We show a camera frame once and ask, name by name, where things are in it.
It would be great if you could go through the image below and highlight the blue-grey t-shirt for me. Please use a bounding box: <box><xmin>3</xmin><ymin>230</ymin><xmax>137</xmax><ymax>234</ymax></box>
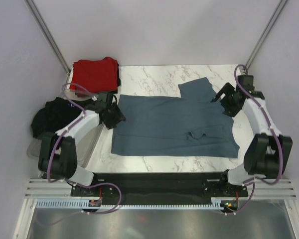
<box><xmin>111</xmin><ymin>78</ymin><xmax>239</xmax><ymax>158</ymax></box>

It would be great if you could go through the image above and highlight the black t-shirt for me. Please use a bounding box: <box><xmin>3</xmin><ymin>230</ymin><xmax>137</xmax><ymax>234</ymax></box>
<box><xmin>108</xmin><ymin>60</ymin><xmax>121</xmax><ymax>94</ymax></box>
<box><xmin>30</xmin><ymin>97</ymin><xmax>82</xmax><ymax>138</ymax></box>

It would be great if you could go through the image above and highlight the clear plastic bin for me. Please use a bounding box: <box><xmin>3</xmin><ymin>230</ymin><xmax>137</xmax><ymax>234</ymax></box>
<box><xmin>27</xmin><ymin>89</ymin><xmax>104</xmax><ymax>168</ymax></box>

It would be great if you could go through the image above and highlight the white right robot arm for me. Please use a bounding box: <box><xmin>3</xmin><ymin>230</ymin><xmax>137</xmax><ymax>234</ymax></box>
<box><xmin>212</xmin><ymin>75</ymin><xmax>293</xmax><ymax>196</ymax></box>

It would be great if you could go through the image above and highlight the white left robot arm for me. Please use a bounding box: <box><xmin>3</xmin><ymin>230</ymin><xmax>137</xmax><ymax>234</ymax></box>
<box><xmin>38</xmin><ymin>92</ymin><xmax>126</xmax><ymax>196</ymax></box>

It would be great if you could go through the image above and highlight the folded black t-shirt under red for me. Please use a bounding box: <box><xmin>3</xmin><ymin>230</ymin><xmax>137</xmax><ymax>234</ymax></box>
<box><xmin>108</xmin><ymin>60</ymin><xmax>121</xmax><ymax>94</ymax></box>

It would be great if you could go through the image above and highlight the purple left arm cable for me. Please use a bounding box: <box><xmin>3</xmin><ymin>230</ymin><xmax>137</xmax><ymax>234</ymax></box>
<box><xmin>46</xmin><ymin>83</ymin><xmax>97</xmax><ymax>184</ymax></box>

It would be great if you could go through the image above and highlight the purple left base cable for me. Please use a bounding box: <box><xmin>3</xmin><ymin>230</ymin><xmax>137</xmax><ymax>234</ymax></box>
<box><xmin>36</xmin><ymin>181</ymin><xmax>123</xmax><ymax>227</ymax></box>

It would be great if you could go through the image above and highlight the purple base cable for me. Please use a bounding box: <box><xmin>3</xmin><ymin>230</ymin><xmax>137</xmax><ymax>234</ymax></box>
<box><xmin>220</xmin><ymin>181</ymin><xmax>255</xmax><ymax>216</ymax></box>
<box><xmin>36</xmin><ymin>181</ymin><xmax>123</xmax><ymax>227</ymax></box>

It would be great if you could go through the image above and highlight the aluminium corner frame post right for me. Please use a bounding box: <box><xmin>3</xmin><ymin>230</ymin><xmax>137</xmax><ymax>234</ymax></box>
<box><xmin>239</xmin><ymin>0</ymin><xmax>289</xmax><ymax>74</ymax></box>

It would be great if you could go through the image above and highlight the aluminium corner frame post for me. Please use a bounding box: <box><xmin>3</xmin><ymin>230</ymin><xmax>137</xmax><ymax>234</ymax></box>
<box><xmin>239</xmin><ymin>0</ymin><xmax>289</xmax><ymax>74</ymax></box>
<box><xmin>24</xmin><ymin>0</ymin><xmax>71</xmax><ymax>75</ymax></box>

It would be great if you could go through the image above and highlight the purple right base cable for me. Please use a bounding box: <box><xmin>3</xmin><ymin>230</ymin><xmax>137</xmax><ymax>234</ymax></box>
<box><xmin>220</xmin><ymin>181</ymin><xmax>255</xmax><ymax>216</ymax></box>

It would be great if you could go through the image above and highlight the white slotted cable duct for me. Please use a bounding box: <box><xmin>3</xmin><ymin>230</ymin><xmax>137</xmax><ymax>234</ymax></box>
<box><xmin>35</xmin><ymin>199</ymin><xmax>223</xmax><ymax>210</ymax></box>

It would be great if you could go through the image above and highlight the aluminium corner frame post left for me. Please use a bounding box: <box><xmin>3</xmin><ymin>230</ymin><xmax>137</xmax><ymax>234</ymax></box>
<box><xmin>24</xmin><ymin>0</ymin><xmax>71</xmax><ymax>75</ymax></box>

